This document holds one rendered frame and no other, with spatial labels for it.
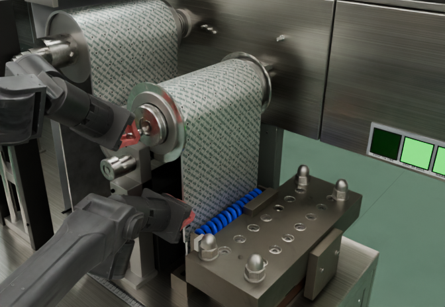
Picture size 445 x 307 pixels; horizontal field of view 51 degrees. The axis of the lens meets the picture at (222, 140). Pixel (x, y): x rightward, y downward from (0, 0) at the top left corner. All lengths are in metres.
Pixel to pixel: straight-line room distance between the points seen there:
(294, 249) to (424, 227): 2.05
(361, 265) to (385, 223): 1.77
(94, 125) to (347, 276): 0.62
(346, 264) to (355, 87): 0.39
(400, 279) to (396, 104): 1.65
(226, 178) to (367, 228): 1.90
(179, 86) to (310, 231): 0.38
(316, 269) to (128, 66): 0.55
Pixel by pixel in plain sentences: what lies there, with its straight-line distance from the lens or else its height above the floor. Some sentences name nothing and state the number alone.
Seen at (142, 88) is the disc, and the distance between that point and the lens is 0.82.
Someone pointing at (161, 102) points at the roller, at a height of 1.30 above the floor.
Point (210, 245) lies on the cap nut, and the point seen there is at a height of 1.06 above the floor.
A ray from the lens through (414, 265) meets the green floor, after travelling 2.60.
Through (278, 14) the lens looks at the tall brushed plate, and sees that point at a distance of 1.00.
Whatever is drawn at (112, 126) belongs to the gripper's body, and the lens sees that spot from 0.73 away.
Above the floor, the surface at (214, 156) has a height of 1.17.
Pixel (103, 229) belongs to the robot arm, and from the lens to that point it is 0.62.
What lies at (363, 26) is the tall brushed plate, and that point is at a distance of 0.92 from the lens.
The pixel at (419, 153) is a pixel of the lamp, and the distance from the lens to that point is 0.94.
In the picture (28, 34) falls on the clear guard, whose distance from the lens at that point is 1.78.
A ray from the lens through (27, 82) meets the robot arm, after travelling 0.65.
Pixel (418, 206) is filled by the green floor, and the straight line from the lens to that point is 3.07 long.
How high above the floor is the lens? 1.59
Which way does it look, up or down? 26 degrees down
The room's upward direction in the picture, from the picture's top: 1 degrees clockwise
